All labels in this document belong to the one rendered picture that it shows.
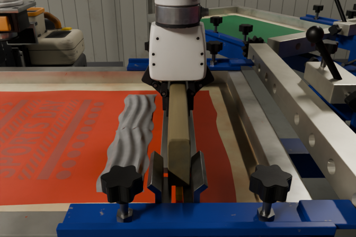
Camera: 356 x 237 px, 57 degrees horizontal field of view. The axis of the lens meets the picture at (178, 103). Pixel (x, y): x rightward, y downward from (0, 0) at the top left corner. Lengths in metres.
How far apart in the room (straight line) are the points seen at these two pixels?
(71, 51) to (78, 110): 0.87
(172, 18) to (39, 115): 0.38
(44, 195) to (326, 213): 0.38
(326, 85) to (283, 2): 3.29
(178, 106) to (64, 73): 0.47
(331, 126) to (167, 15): 0.30
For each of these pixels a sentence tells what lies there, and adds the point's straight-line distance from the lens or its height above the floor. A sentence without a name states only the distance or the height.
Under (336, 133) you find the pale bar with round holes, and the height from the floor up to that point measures 1.04.
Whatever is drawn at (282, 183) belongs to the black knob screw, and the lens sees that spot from 0.36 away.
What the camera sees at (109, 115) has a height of 0.96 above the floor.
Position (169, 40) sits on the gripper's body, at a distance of 0.55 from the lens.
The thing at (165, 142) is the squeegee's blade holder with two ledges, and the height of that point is 1.00.
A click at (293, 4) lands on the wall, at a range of 3.93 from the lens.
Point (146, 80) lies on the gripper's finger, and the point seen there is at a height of 1.06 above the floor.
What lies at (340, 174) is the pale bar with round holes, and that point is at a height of 1.02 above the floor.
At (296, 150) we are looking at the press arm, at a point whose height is 0.92.
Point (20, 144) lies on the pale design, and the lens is 0.67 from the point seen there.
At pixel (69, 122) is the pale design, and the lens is 0.71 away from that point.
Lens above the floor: 1.28
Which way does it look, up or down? 25 degrees down
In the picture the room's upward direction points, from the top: straight up
